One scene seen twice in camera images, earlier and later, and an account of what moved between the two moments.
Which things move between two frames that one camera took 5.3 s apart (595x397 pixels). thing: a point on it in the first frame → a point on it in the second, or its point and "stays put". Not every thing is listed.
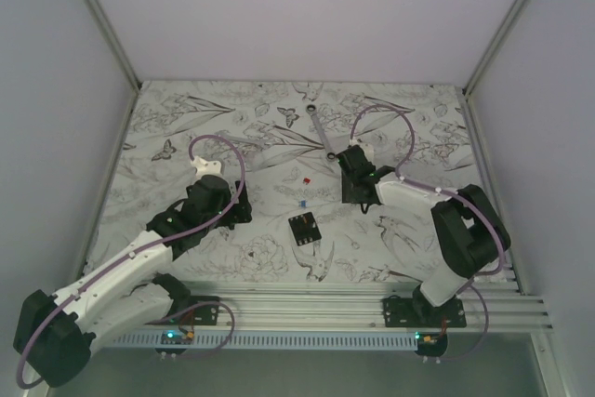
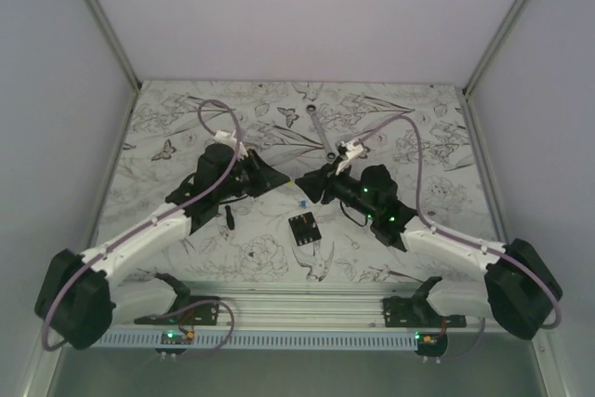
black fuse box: [304, 229] stays put
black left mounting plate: [204, 315] stays put
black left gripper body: [237, 214] → [236, 181]
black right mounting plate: [416, 312] stays put
